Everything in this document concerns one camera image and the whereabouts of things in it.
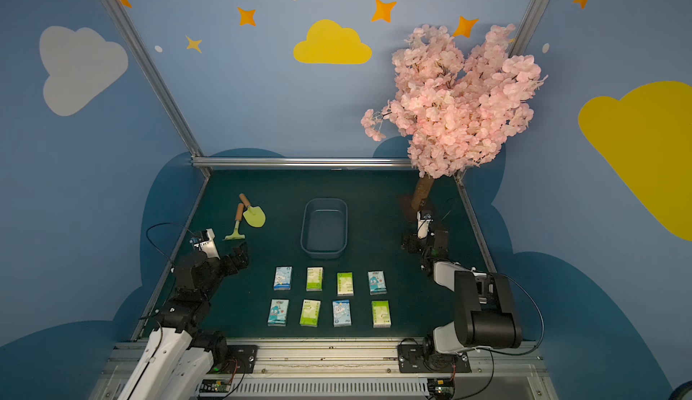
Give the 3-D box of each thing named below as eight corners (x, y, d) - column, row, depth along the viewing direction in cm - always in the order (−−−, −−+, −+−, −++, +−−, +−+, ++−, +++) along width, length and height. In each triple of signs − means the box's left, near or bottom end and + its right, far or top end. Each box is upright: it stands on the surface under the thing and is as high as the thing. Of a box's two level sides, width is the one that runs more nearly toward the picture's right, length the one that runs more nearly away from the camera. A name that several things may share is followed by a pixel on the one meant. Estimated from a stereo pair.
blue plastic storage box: (300, 258, 96) (297, 251, 91) (306, 207, 111) (304, 198, 106) (348, 259, 96) (348, 251, 91) (348, 207, 111) (348, 198, 106)
